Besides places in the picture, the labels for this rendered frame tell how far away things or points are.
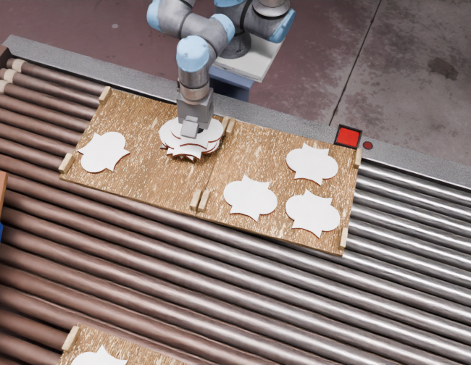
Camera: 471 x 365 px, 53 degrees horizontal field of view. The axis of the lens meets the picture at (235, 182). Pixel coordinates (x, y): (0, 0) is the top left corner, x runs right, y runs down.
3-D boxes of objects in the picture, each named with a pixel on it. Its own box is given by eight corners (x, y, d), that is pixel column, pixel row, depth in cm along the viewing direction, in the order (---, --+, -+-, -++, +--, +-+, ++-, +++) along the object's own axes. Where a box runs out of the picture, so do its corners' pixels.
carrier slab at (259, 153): (231, 122, 148) (231, 119, 147) (360, 153, 144) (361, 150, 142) (196, 217, 131) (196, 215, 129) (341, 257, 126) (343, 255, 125)
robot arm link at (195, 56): (217, 39, 110) (198, 62, 106) (217, 72, 120) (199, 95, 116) (188, 27, 112) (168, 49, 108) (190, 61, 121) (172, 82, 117)
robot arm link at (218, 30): (199, 1, 119) (176, 27, 114) (238, 17, 117) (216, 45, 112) (200, 26, 126) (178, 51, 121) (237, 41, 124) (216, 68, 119)
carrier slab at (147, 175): (109, 91, 153) (108, 87, 151) (230, 122, 148) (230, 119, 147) (59, 179, 135) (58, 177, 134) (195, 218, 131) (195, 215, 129)
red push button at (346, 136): (340, 129, 149) (340, 127, 148) (358, 135, 148) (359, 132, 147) (335, 144, 146) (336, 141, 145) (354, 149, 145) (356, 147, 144)
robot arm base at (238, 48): (214, 26, 173) (215, 3, 165) (254, 35, 172) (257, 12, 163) (203, 53, 165) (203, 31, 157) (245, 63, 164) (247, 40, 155)
